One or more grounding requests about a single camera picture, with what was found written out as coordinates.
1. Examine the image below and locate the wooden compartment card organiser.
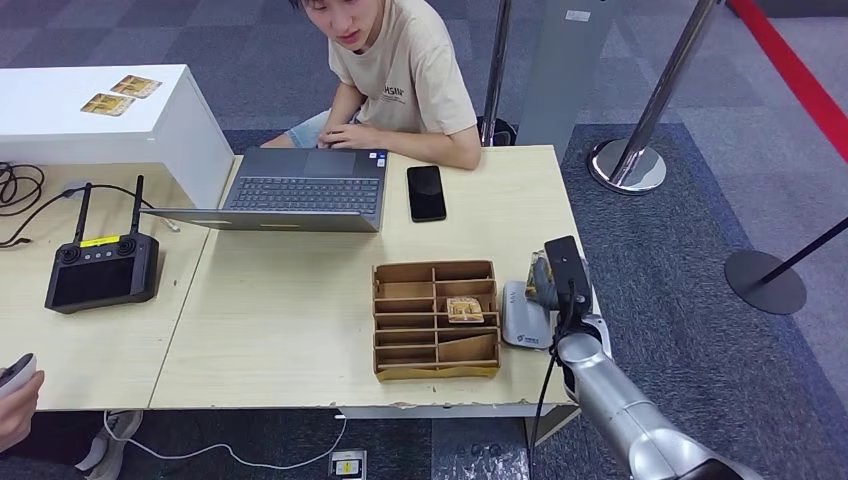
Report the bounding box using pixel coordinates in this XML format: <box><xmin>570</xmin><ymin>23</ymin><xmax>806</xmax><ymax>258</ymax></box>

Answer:
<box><xmin>372</xmin><ymin>259</ymin><xmax>502</xmax><ymax>383</ymax></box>

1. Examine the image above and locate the gold patterned room key card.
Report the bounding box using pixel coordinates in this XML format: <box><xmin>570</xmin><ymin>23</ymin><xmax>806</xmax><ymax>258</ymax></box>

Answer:
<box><xmin>445</xmin><ymin>296</ymin><xmax>486</xmax><ymax>325</ymax></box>

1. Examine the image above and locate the person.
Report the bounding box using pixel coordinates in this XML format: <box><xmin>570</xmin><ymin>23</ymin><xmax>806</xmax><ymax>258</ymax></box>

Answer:
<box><xmin>260</xmin><ymin>0</ymin><xmax>484</xmax><ymax>172</ymax></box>

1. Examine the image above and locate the grey open laptop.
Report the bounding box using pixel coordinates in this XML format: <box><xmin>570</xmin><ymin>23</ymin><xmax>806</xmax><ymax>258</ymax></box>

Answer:
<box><xmin>140</xmin><ymin>146</ymin><xmax>391</xmax><ymax>234</ymax></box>

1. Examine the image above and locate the black stanchion with flat base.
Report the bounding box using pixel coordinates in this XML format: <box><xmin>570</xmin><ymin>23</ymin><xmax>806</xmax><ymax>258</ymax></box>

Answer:
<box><xmin>723</xmin><ymin>215</ymin><xmax>848</xmax><ymax>317</ymax></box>

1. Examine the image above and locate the coiled black cable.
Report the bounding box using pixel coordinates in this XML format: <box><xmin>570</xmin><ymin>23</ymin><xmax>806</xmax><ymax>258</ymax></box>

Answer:
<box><xmin>0</xmin><ymin>162</ymin><xmax>46</xmax><ymax>217</ymax></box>

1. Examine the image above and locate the chrome stanchion with round base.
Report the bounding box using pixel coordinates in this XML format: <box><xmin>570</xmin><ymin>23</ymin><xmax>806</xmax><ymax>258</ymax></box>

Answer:
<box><xmin>586</xmin><ymin>0</ymin><xmax>723</xmax><ymax>197</ymax></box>

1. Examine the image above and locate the grey white card reader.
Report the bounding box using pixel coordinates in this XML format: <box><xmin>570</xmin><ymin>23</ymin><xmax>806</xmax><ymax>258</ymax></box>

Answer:
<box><xmin>500</xmin><ymin>280</ymin><xmax>555</xmax><ymax>351</ymax></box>

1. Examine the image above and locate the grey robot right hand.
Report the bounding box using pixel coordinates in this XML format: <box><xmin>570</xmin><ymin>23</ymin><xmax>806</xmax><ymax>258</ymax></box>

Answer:
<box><xmin>530</xmin><ymin>255</ymin><xmax>563</xmax><ymax>313</ymax></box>

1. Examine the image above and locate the gold patterned ID card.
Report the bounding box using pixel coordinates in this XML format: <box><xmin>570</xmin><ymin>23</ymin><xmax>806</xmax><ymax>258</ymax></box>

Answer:
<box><xmin>525</xmin><ymin>250</ymin><xmax>550</xmax><ymax>299</ymax></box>

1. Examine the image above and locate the bystander's white shoe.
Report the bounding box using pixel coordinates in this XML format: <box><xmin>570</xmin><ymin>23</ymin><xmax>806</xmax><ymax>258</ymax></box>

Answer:
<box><xmin>74</xmin><ymin>409</ymin><xmax>144</xmax><ymax>480</ymax></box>

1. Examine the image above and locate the white floor cable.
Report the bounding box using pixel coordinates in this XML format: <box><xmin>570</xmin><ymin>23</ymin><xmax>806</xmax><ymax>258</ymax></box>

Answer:
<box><xmin>102</xmin><ymin>410</ymin><xmax>349</xmax><ymax>472</ymax></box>

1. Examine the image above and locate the black remote controller with antennas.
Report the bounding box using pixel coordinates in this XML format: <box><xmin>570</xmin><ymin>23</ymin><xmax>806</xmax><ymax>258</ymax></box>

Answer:
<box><xmin>44</xmin><ymin>174</ymin><xmax>162</xmax><ymax>315</ymax></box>

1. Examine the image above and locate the white handheld device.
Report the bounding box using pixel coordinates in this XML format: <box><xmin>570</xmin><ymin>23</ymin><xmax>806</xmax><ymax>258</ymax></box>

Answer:
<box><xmin>0</xmin><ymin>352</ymin><xmax>38</xmax><ymax>401</ymax></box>

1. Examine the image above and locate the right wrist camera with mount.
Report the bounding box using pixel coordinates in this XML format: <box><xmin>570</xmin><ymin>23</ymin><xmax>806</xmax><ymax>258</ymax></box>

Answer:
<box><xmin>543</xmin><ymin>235</ymin><xmax>594</xmax><ymax>319</ymax></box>

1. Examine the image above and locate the black smartphone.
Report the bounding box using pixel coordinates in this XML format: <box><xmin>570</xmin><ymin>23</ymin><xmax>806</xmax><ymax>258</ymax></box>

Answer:
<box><xmin>405</xmin><ymin>165</ymin><xmax>448</xmax><ymax>224</ymax></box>

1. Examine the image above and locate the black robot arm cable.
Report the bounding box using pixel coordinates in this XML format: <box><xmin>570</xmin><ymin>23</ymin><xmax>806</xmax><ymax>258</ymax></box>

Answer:
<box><xmin>527</xmin><ymin>278</ymin><xmax>579</xmax><ymax>480</ymax></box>

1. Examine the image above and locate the chrome post with dark base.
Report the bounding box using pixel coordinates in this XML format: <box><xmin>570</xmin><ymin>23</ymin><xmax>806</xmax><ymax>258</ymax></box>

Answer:
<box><xmin>476</xmin><ymin>0</ymin><xmax>518</xmax><ymax>148</ymax></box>

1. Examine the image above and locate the long black cable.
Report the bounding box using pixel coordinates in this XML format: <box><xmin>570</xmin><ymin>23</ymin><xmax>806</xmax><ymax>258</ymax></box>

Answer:
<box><xmin>0</xmin><ymin>183</ymin><xmax>157</xmax><ymax>250</ymax></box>

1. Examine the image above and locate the person's left hand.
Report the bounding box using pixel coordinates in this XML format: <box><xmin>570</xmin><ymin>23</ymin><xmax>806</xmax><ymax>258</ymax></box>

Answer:
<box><xmin>329</xmin><ymin>123</ymin><xmax>376</xmax><ymax>151</ymax></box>

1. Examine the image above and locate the metal floor socket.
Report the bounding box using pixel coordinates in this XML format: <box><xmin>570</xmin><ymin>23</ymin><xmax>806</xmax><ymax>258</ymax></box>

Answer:
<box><xmin>329</xmin><ymin>450</ymin><xmax>368</xmax><ymax>480</ymax></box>

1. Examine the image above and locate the bystander's hand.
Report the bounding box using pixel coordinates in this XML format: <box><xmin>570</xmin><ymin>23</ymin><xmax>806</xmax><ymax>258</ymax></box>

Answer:
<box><xmin>0</xmin><ymin>370</ymin><xmax>46</xmax><ymax>455</ymax></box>

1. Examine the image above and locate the white box cabinet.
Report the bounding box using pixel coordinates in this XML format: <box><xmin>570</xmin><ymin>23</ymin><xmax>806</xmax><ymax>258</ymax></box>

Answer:
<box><xmin>0</xmin><ymin>64</ymin><xmax>236</xmax><ymax>210</ymax></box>

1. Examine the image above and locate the red floor strip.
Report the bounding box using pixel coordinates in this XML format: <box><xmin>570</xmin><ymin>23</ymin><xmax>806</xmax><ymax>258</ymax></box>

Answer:
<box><xmin>726</xmin><ymin>0</ymin><xmax>848</xmax><ymax>166</ymax></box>

